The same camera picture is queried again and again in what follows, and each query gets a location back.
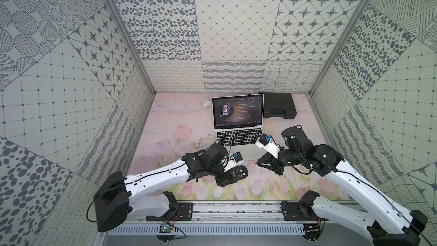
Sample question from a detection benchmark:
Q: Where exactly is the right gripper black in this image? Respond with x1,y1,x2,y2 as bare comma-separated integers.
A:
257,144,303,175

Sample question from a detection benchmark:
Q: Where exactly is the black wireless mouse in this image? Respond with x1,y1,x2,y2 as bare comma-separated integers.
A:
228,165,249,182

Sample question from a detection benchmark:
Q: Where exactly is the silver laptop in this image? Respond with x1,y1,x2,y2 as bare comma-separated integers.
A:
212,93,265,161

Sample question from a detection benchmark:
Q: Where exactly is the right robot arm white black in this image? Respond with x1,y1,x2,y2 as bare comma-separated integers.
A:
256,126,428,246

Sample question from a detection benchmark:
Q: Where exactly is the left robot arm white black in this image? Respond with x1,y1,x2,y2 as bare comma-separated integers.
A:
90,143,248,232

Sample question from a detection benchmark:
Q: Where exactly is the black plastic tool case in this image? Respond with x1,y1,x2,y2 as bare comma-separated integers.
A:
261,92,297,120

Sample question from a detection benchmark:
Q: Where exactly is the small white clip object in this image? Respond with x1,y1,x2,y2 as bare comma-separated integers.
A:
203,98,212,108

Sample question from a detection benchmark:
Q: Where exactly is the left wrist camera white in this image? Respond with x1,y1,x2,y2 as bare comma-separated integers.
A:
224,151,244,172

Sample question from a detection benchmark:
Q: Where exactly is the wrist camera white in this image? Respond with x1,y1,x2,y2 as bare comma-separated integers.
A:
224,151,244,172
256,134,281,159

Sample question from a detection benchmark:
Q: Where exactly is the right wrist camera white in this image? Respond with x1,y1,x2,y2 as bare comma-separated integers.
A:
256,134,281,159

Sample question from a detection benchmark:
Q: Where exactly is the aluminium mounting rail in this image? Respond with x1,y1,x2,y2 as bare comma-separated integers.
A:
132,200,363,224

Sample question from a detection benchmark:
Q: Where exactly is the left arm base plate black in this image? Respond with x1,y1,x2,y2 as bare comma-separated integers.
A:
146,202,193,222

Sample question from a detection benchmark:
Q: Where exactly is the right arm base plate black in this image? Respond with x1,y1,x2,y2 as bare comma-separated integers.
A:
279,201,324,221

